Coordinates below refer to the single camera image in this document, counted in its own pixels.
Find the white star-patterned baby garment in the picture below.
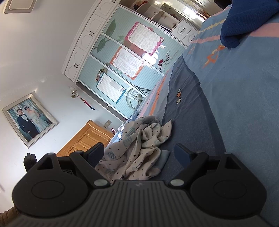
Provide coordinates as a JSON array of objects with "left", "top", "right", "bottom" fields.
[{"left": 95, "top": 115, "right": 173, "bottom": 183}]

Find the right forearm olive sleeve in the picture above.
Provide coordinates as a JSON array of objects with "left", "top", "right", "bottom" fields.
[{"left": 0, "top": 207, "right": 19, "bottom": 226}]

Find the wooden headboard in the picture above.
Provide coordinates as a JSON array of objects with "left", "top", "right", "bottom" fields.
[{"left": 57, "top": 120, "right": 114, "bottom": 156}]

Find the striped star bedsheet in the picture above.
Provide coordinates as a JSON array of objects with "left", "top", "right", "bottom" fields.
[{"left": 109, "top": 4, "right": 279, "bottom": 226}]

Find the framed wedding photo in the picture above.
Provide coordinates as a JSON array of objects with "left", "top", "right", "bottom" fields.
[{"left": 2, "top": 92, "right": 59, "bottom": 148}]

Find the blue-bordered poster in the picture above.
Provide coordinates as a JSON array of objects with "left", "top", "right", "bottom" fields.
[{"left": 96, "top": 73, "right": 126, "bottom": 104}]

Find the orange-bordered poster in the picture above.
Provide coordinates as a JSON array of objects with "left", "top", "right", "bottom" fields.
[{"left": 110, "top": 47, "right": 143, "bottom": 80}]

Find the sliding-door wardrobe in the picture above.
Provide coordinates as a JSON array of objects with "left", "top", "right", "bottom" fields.
[{"left": 62, "top": 1, "right": 201, "bottom": 118}]

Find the white drawer cabinet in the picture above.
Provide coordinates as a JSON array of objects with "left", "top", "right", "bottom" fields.
[{"left": 171, "top": 19, "right": 199, "bottom": 47}]

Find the pink-bordered poster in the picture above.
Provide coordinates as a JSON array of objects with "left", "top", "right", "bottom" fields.
[{"left": 125, "top": 22, "right": 164, "bottom": 56}]

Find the dark blue garment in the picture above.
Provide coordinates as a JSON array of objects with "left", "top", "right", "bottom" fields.
[{"left": 220, "top": 1, "right": 278, "bottom": 48}]

